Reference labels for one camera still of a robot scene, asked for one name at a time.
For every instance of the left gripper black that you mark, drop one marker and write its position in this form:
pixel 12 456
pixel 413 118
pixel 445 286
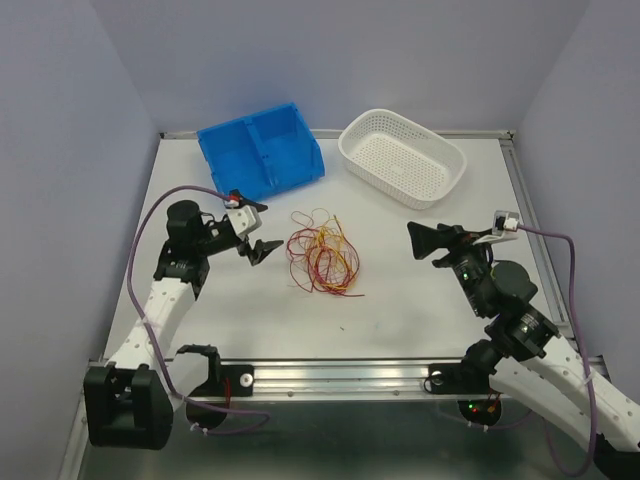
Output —
pixel 260 249

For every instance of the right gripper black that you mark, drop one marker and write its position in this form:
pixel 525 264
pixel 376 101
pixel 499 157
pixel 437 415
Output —
pixel 457 240

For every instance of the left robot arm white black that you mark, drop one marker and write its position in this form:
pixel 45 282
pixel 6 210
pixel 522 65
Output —
pixel 130 400

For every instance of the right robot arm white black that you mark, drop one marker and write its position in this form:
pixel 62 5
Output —
pixel 524 355

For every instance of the blue plastic divided bin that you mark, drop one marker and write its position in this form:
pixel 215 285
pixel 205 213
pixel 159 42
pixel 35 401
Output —
pixel 263 154

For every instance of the white perforated plastic basket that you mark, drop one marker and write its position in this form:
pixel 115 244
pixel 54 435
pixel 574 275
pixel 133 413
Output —
pixel 404 160

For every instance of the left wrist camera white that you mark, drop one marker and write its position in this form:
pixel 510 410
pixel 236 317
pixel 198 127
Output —
pixel 244 220

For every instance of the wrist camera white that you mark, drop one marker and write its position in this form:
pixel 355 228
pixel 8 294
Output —
pixel 504 228
pixel 244 220

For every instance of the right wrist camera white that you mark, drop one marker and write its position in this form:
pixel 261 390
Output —
pixel 504 228

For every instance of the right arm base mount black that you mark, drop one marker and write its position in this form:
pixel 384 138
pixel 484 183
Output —
pixel 458 378

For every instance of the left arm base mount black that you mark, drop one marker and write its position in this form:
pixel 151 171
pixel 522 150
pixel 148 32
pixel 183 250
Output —
pixel 198 371

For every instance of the aluminium front rail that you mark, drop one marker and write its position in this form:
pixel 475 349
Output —
pixel 317 380

